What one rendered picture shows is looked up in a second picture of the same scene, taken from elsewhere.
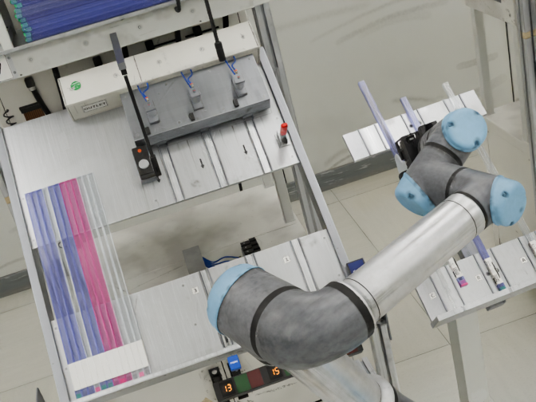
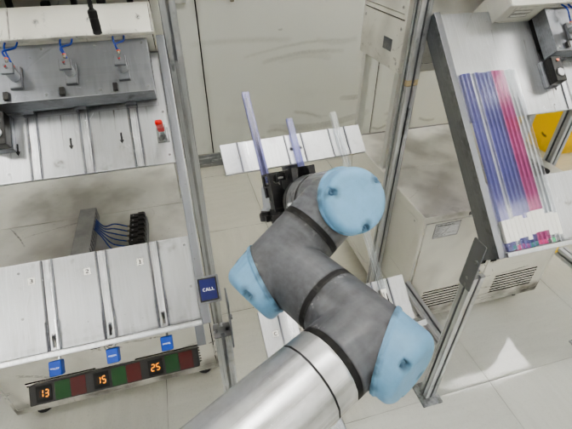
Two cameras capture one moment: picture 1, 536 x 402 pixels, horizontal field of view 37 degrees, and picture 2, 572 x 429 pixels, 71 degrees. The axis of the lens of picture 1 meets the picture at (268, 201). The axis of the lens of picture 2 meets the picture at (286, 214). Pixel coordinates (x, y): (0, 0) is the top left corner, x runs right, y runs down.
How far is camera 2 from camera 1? 98 cm
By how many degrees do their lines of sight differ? 12
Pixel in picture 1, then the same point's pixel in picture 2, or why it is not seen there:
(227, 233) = (130, 198)
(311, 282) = (160, 289)
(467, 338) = not seen: hidden behind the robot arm
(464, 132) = (351, 208)
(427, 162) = (283, 243)
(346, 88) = (265, 96)
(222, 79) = (107, 58)
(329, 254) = (185, 262)
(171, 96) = (43, 64)
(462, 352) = not seen: hidden behind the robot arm
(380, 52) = (291, 76)
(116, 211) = not seen: outside the picture
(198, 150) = (70, 128)
